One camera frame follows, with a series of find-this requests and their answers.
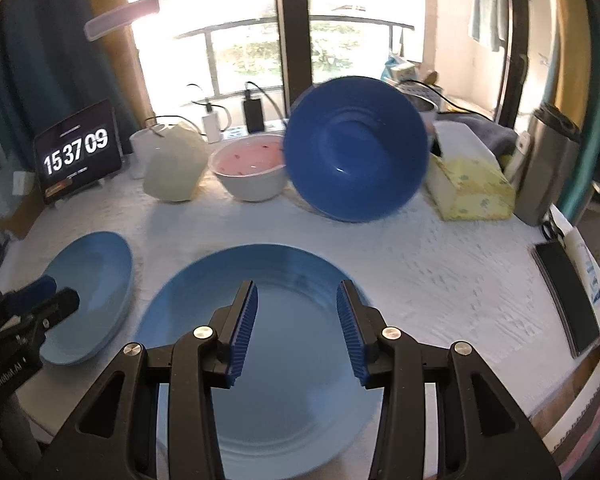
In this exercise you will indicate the white textured tablecloth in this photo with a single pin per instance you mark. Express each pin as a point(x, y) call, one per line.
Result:
point(455, 280)

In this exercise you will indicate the teal curtain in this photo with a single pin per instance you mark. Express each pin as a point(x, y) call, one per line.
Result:
point(40, 60)

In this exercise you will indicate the tablet showing clock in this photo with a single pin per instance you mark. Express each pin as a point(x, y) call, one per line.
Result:
point(75, 155)

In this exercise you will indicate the white desk lamp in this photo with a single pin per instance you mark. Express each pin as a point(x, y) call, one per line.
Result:
point(139, 152)

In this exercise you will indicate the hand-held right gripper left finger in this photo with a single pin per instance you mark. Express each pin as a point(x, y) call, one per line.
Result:
point(245, 330)

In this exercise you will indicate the hanging light blue towel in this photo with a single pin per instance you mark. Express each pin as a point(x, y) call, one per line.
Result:
point(487, 5)

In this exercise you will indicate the black charger plug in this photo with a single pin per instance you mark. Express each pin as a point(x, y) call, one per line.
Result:
point(253, 112)

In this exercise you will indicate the yellow curtain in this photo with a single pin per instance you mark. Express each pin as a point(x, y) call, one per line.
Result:
point(115, 75)

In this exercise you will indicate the pale green bowl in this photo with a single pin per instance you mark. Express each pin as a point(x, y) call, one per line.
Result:
point(175, 170)

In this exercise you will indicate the grey folded cloth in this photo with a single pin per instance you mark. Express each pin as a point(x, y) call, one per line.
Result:
point(495, 132)

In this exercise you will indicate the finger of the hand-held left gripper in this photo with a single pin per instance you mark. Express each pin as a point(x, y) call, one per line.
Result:
point(57, 306)
point(37, 290)

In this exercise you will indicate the white power strip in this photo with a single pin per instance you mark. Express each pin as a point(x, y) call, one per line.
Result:
point(235, 132)

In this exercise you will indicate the steel thermos bottle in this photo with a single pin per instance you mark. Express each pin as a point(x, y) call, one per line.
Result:
point(545, 170)

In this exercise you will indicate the yellow tissue pack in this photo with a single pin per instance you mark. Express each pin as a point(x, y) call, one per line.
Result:
point(472, 185)

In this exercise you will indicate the small light blue plate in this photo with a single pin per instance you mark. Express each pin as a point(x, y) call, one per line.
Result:
point(95, 270)

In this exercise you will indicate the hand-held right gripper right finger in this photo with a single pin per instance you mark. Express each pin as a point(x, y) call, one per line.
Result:
point(352, 335)

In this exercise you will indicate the large light blue plate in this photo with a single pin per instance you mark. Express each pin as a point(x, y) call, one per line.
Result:
point(295, 270)

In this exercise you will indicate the white charger plug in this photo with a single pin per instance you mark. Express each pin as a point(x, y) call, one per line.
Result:
point(211, 125)

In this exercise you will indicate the black smartphone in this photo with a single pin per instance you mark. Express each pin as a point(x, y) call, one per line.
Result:
point(567, 300)

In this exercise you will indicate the pink strawberry print bowl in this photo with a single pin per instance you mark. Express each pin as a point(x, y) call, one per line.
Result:
point(250, 180)

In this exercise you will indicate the brown cardboard box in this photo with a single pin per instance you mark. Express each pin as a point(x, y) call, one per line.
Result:
point(17, 215)

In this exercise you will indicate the black sliding door frame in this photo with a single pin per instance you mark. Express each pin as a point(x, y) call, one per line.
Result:
point(292, 35)

